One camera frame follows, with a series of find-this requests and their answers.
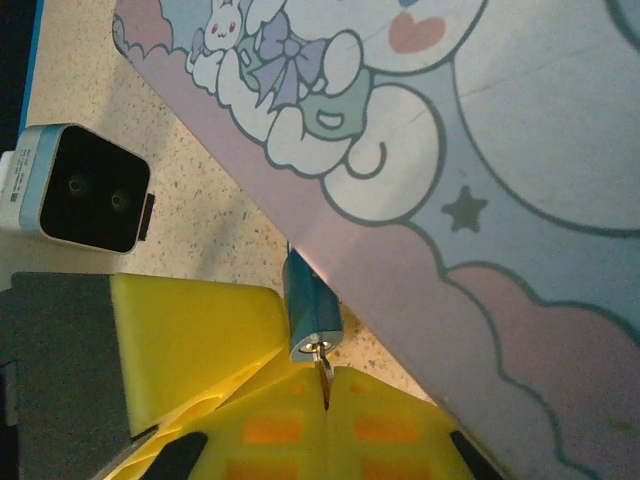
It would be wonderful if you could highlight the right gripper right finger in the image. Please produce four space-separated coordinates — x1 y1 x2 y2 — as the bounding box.
325 367 505 480

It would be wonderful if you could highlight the small blue padlock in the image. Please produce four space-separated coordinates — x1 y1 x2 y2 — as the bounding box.
281 249 346 366

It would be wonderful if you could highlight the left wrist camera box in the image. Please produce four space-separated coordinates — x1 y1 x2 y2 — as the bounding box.
0 123 156 256

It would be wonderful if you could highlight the pastel cartoon tin box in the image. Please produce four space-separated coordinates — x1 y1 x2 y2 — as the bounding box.
112 0 640 480

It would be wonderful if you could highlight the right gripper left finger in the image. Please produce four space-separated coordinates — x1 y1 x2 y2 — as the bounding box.
99 367 329 480

